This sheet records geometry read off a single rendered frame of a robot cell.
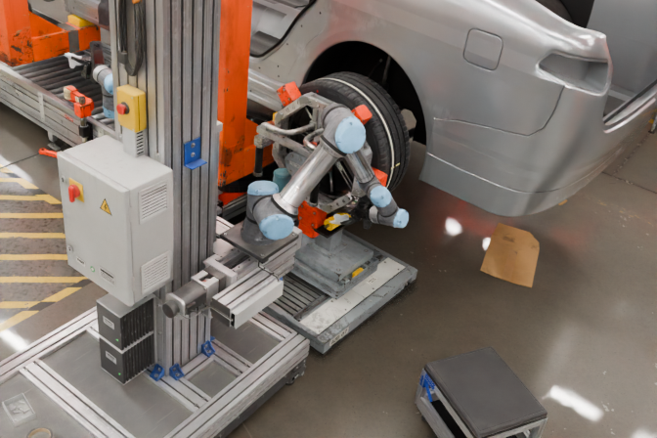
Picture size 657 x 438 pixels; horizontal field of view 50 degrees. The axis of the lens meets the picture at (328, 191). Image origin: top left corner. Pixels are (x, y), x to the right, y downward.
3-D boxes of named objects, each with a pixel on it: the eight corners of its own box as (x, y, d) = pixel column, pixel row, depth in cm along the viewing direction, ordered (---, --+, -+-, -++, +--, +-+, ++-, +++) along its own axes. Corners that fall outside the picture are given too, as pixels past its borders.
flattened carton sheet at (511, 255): (541, 239, 446) (542, 235, 445) (530, 288, 401) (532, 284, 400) (494, 226, 454) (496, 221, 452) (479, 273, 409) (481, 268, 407)
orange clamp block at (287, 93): (303, 97, 333) (294, 80, 332) (292, 102, 327) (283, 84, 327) (294, 103, 338) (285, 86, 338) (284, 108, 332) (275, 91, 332)
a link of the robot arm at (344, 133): (269, 226, 269) (359, 114, 257) (282, 248, 258) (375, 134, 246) (244, 214, 262) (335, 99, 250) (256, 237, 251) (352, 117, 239)
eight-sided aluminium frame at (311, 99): (362, 222, 336) (378, 120, 307) (353, 228, 331) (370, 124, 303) (278, 177, 362) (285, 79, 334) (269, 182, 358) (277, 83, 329)
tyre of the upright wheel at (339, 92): (370, 221, 367) (436, 138, 323) (342, 240, 351) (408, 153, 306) (288, 134, 383) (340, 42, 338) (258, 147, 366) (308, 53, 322)
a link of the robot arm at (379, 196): (362, 188, 277) (372, 205, 284) (373, 203, 268) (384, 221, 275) (378, 176, 277) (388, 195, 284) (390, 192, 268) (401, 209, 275)
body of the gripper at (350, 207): (350, 194, 293) (372, 198, 285) (358, 206, 299) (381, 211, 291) (341, 208, 290) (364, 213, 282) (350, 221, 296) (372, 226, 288)
